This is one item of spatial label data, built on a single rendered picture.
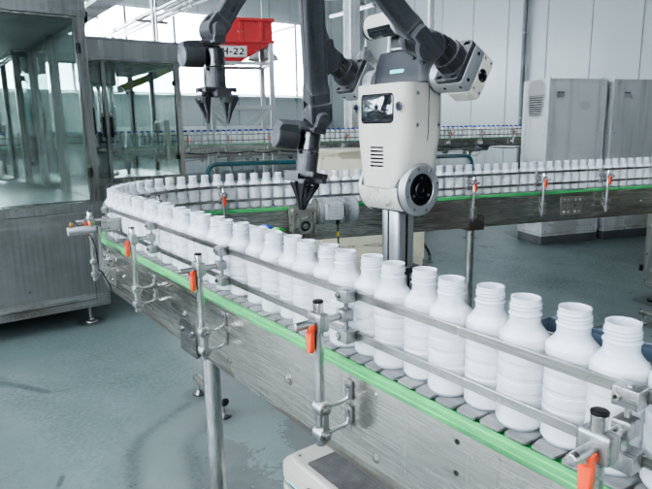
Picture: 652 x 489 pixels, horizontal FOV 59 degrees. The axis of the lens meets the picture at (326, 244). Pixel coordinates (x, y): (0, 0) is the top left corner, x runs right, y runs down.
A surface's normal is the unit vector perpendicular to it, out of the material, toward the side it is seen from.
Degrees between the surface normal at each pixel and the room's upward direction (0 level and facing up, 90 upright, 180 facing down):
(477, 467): 90
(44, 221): 90
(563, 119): 90
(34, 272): 90
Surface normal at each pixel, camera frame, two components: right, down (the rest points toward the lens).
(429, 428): -0.81, 0.13
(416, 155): 0.59, 0.33
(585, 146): 0.31, 0.18
